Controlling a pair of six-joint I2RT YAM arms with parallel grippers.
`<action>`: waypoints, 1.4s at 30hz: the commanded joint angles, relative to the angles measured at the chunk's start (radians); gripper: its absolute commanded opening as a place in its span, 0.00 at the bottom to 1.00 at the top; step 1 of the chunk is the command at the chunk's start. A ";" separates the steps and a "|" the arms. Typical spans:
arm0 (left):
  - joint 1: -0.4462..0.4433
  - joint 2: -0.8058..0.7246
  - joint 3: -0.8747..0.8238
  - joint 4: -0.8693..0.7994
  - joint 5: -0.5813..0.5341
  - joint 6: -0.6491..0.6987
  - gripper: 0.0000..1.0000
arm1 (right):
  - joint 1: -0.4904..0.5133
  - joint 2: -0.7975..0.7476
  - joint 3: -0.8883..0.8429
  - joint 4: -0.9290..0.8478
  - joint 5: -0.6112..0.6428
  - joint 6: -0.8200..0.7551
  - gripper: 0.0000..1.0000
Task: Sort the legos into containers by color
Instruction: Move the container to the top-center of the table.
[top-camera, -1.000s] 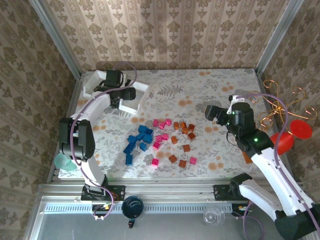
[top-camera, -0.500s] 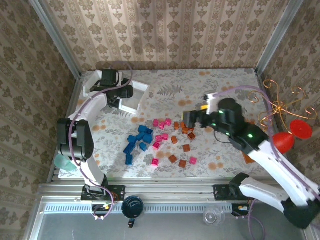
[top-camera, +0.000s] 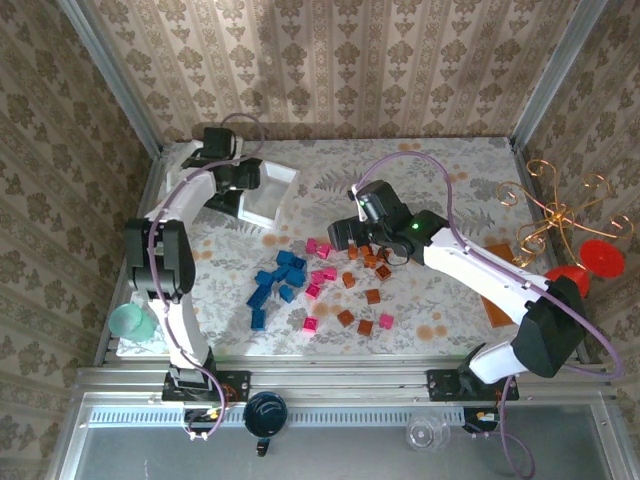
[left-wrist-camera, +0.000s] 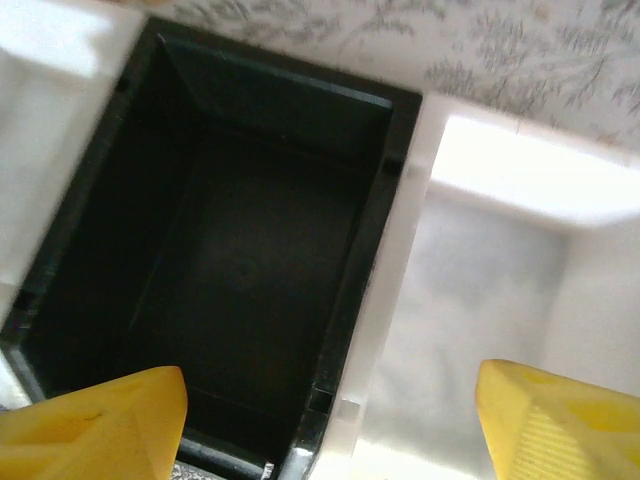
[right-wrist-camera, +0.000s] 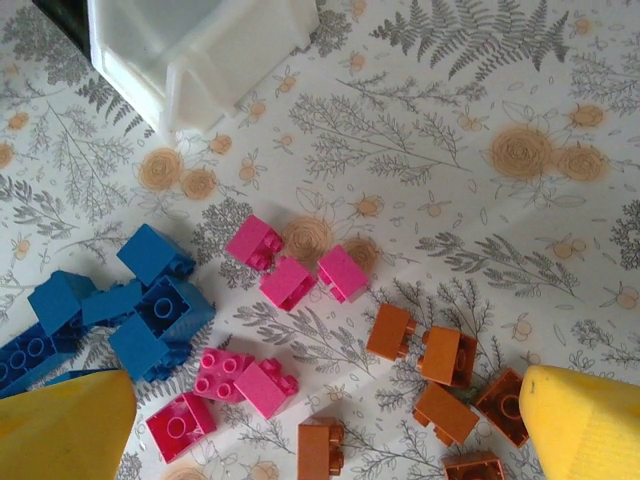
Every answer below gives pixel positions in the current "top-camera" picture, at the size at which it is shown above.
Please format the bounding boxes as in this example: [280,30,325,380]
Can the teal translucent cup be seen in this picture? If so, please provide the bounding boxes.
[108,301,159,344]

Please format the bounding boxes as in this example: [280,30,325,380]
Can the red plastic goblet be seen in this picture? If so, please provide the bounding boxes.
[543,238,626,301]

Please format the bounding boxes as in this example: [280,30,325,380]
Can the grey metal tray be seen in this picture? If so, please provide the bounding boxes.
[49,392,634,480]

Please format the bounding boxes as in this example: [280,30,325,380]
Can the orange flat plate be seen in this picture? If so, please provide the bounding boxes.
[478,243,526,330]

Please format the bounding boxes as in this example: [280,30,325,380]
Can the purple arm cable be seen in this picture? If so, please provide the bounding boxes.
[352,152,625,479]
[144,112,266,442]

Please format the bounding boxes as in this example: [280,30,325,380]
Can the black rectangular plastic container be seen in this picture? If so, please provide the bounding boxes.
[204,192,246,219]

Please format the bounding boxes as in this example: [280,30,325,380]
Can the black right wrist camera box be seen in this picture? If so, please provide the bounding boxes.
[357,180,407,222]

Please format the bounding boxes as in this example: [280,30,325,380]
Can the aluminium side frame rail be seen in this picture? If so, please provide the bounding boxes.
[93,147,169,366]
[508,137,594,366]

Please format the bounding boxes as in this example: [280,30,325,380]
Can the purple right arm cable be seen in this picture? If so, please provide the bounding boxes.
[352,152,625,479]

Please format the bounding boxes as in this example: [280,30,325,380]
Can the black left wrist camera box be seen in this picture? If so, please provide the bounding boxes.
[202,127,237,160]

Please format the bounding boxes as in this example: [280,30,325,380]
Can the floral patterned tablecloth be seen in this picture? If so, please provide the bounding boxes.
[115,137,577,359]

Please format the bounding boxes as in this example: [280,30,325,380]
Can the aluminium frame post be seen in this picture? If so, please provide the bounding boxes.
[57,0,164,159]
[509,0,609,151]

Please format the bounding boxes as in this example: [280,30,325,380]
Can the long aluminium frame rail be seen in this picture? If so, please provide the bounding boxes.
[74,357,619,404]

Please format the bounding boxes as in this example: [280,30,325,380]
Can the dark blue mug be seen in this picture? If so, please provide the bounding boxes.
[243,390,289,457]

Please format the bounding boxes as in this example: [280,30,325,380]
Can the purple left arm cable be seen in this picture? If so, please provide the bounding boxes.
[144,112,266,442]

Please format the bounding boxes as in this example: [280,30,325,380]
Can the small connector wires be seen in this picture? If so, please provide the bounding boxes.
[462,407,501,436]
[182,407,224,444]

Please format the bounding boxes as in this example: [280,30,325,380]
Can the gold wire candelabra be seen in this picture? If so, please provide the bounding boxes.
[496,158,635,269]

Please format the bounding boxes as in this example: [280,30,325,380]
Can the grey slotted cable duct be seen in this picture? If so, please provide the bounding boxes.
[87,405,504,427]

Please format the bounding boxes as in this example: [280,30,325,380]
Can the clear plastic cup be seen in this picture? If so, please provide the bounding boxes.
[405,413,451,454]

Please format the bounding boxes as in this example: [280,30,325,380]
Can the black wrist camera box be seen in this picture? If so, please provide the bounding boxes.
[357,180,407,222]
[202,127,237,160]

